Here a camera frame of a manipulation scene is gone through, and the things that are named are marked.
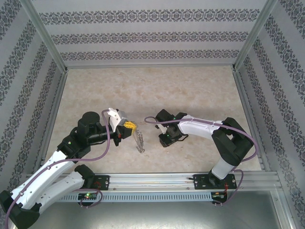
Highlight grey metal sheet panel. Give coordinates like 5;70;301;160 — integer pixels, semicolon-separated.
9;189;286;229

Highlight aluminium frame beam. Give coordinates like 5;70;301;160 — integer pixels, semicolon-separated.
34;68;70;172
231;66;270;172
65;62;235;70

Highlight aluminium mounting rail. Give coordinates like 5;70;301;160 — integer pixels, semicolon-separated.
25;173;279;191

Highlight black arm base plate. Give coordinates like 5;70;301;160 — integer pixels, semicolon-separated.
193;174;236;191
94;175;110;191

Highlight grey slotted cable duct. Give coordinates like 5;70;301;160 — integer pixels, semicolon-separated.
57;192;229;203

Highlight aluminium frame post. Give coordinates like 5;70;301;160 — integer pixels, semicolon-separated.
231;0;280;72
270;189;295;229
19;0;70;72

